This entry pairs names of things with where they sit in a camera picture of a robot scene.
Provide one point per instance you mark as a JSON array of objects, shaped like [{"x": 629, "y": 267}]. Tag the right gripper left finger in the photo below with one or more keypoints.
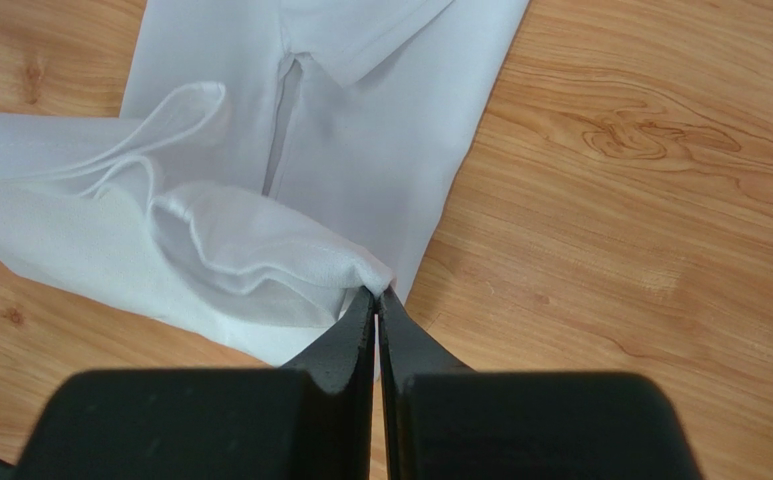
[{"x": 307, "y": 419}]

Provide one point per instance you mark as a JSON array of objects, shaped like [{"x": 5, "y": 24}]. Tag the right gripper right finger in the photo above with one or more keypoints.
[{"x": 444, "y": 420}]

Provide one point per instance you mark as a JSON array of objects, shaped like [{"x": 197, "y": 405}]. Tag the white t shirt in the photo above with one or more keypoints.
[{"x": 270, "y": 159}]

